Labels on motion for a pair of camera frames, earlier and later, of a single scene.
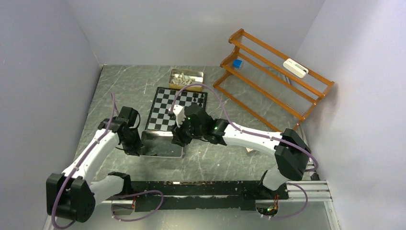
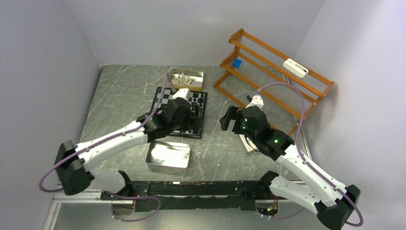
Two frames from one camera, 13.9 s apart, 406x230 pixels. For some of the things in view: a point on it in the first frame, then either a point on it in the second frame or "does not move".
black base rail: [218, 194] does not move
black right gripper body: [186, 131] → [247, 132]
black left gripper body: [132, 143] → [184, 124]
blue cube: [236, 63] does not move
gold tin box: [178, 78] does not move
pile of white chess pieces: [181, 78] does not move
